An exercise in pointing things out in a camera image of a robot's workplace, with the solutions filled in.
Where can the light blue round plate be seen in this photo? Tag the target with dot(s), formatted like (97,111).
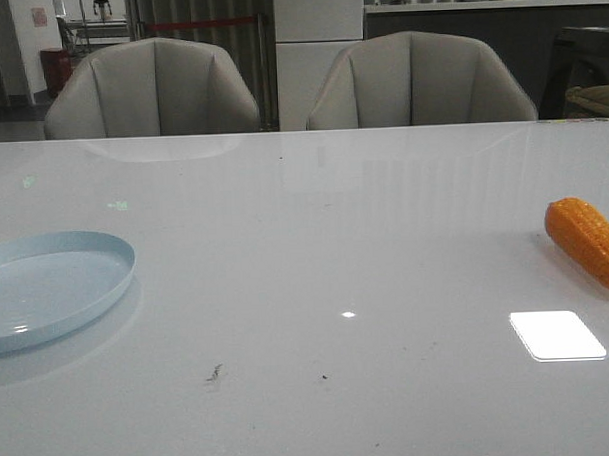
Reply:
(52,284)

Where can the orange plastic corn cob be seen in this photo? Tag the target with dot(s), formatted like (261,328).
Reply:
(582,232)

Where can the right beige upholstered chair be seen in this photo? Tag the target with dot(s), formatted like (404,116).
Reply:
(418,79)

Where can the beige upholstered chair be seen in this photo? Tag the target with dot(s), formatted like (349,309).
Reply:
(418,79)
(153,87)

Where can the white cabinet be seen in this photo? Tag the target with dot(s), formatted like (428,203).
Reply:
(308,36)

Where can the left beige upholstered chair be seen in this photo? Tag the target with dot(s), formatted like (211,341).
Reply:
(153,87)

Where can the red barrier belt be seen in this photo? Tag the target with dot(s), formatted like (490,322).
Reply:
(233,21)

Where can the grey counter with white top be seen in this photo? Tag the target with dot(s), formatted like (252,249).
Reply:
(520,31)

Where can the background folding table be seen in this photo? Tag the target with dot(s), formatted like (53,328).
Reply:
(79,38)

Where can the red trash bin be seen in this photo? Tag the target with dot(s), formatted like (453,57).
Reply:
(57,69)

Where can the olive cushion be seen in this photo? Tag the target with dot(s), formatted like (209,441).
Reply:
(588,101)

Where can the metal barrier post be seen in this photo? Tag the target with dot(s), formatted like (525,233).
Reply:
(269,115)

